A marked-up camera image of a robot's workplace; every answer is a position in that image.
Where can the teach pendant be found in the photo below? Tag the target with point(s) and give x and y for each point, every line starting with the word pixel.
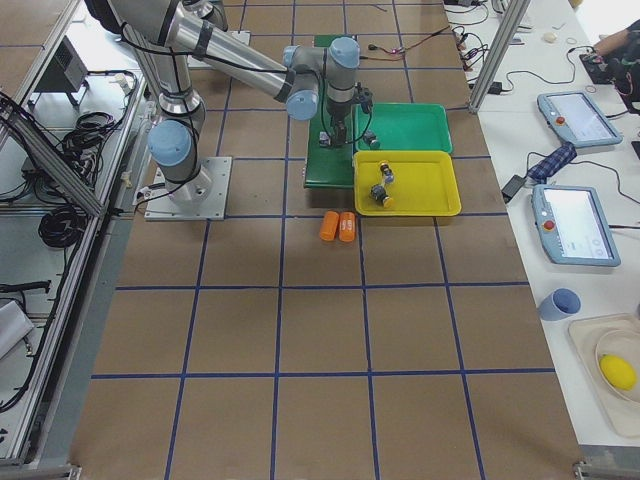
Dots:
pixel 572 227
pixel 575 118

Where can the blue plastic cup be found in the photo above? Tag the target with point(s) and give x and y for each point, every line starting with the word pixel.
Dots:
pixel 559 304

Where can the far teach pendant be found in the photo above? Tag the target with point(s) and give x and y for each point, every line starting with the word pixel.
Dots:
pixel 575 118

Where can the black power adapter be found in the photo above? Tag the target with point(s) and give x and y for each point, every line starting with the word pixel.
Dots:
pixel 512 187

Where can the yellow plastic tray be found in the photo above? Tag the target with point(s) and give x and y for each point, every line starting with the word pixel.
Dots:
pixel 425 183

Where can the yellow lemon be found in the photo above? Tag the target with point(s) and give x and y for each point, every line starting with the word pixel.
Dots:
pixel 618 372

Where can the aluminium frame post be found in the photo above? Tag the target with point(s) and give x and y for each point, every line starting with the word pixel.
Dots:
pixel 511 15

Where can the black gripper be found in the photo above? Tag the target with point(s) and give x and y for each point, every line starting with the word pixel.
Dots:
pixel 337 114

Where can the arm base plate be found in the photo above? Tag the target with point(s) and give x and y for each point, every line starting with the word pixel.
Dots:
pixel 202 198
pixel 241 35

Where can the beige tray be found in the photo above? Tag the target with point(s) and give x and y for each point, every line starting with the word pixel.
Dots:
pixel 584 334

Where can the white bowl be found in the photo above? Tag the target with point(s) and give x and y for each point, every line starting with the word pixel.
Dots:
pixel 625 344

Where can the orange cylinder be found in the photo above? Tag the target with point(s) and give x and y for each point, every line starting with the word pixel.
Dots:
pixel 329 226
pixel 347 227

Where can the near teach pendant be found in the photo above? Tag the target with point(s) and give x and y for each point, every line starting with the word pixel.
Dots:
pixel 572 227

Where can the green plastic tray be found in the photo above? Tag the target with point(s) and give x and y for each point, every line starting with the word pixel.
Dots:
pixel 406 126

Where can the blue checkered folded umbrella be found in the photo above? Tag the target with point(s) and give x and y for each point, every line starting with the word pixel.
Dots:
pixel 552 163

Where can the green conveyor belt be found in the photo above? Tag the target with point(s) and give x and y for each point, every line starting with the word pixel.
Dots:
pixel 335 59

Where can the yellow push button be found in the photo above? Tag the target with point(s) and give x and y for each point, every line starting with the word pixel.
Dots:
pixel 380 196
pixel 387 175

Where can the grey electronics box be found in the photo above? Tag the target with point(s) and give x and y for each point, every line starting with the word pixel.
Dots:
pixel 66 74

